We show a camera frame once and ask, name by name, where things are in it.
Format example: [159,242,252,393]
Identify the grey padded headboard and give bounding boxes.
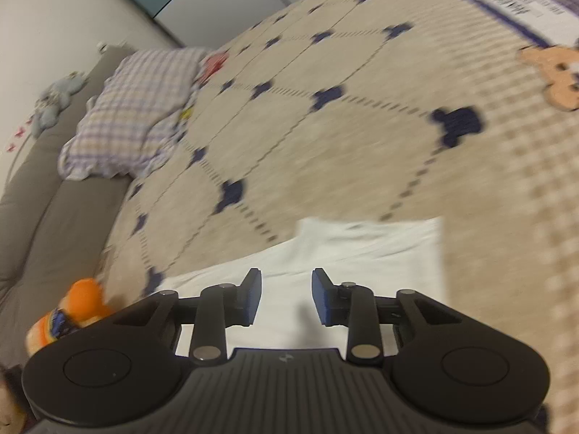
[0,45,136,371]

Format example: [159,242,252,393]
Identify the beige bear printed blanket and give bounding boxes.
[102,0,579,434]

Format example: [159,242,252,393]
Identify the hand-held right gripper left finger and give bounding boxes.
[109,268,263,367]

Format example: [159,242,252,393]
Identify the white long-sleeved top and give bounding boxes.
[156,217,446,358]

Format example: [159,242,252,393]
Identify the blue plush toy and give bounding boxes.
[33,71,90,139]

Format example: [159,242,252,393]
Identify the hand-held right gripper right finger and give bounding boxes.
[311,268,457,368]

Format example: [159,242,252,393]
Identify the pink butterfly wall stickers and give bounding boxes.
[4,118,34,152]

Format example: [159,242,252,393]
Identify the orange plush toy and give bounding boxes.
[25,278,114,356]

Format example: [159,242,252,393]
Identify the purple plaid pillow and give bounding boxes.
[58,47,213,180]

